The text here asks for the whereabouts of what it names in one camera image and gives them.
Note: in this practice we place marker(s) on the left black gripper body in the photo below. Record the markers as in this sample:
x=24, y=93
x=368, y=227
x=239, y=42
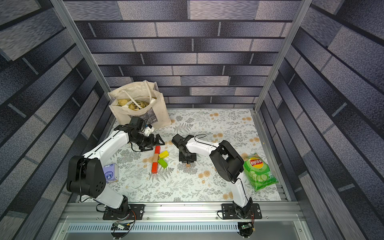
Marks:
x=144, y=141

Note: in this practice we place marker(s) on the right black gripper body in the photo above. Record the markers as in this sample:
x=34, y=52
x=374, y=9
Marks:
x=187, y=157

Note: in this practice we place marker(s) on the red block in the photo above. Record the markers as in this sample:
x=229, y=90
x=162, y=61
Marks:
x=157, y=150
x=154, y=168

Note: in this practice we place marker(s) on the yellow block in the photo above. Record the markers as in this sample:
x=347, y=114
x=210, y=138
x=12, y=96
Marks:
x=163, y=155

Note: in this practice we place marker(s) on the natural wood block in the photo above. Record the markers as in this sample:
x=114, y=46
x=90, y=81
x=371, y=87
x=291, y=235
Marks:
x=155, y=158

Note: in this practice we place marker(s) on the green block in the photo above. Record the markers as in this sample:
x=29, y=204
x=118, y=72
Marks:
x=162, y=163

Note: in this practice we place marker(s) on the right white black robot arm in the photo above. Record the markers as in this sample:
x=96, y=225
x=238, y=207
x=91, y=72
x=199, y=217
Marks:
x=226, y=160

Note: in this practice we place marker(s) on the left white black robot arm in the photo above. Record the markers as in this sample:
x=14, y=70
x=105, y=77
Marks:
x=86, y=175

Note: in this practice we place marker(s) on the beige canvas tote bag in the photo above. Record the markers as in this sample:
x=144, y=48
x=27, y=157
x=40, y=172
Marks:
x=140, y=99

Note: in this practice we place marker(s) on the purple tissue pack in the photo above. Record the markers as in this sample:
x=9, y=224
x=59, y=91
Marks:
x=111, y=173

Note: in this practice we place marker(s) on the green chips bag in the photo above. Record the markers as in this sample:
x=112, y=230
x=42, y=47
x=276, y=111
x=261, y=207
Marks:
x=258, y=172

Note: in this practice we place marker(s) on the left circuit board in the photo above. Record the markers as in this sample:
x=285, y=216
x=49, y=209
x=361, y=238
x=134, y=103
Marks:
x=120, y=226

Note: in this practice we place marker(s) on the circuit board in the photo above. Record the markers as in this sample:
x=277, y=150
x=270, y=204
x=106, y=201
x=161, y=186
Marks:
x=246, y=226
x=120, y=226

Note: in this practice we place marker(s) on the right circuit board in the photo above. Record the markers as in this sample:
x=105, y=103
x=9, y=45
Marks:
x=246, y=226

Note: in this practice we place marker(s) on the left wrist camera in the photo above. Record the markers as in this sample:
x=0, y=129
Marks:
x=149, y=129

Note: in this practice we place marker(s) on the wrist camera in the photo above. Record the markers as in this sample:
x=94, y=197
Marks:
x=178, y=141
x=149, y=129

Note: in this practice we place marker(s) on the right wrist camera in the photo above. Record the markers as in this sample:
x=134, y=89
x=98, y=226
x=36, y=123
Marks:
x=178, y=141

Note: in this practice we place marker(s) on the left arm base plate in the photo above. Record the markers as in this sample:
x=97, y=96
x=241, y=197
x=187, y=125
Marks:
x=126, y=212

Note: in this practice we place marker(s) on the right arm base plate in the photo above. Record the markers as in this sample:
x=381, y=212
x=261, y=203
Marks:
x=232, y=212

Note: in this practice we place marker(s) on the aluminium front rail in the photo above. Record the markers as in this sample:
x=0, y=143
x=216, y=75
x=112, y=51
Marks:
x=184, y=221

